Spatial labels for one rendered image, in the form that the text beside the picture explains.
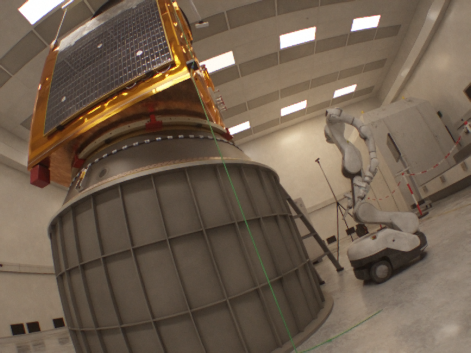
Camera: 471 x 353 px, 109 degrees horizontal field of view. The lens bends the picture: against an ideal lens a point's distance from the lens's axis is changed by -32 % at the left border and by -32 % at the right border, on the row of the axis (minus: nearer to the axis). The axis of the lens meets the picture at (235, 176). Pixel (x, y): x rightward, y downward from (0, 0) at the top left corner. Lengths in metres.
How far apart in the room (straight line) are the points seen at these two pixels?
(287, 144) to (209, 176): 9.07
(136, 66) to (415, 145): 7.31
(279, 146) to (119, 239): 9.43
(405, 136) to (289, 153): 4.84
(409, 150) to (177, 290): 7.19
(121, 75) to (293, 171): 8.69
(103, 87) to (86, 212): 0.99
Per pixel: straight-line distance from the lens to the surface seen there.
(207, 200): 1.37
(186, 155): 1.55
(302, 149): 10.37
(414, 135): 8.04
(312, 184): 9.90
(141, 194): 1.37
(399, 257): 1.99
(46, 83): 3.02
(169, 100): 1.83
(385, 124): 7.72
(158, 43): 2.06
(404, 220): 2.18
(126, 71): 2.01
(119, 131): 1.90
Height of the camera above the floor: 0.54
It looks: 20 degrees up
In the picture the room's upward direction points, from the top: 20 degrees counter-clockwise
